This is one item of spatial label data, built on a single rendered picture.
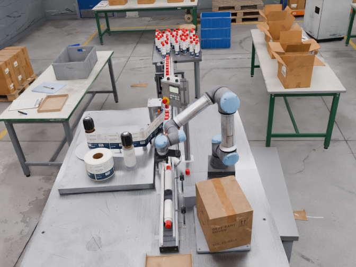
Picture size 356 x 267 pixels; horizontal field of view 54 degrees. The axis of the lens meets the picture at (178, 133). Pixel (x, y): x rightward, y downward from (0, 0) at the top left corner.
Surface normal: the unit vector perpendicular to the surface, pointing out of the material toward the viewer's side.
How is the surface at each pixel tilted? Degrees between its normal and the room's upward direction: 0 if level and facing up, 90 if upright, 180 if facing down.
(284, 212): 0
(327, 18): 90
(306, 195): 0
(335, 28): 90
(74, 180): 0
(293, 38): 74
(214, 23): 90
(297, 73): 91
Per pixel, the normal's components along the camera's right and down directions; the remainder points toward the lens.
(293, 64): 0.02, 0.69
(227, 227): 0.22, 0.52
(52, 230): -0.06, -0.84
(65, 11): -0.09, 0.54
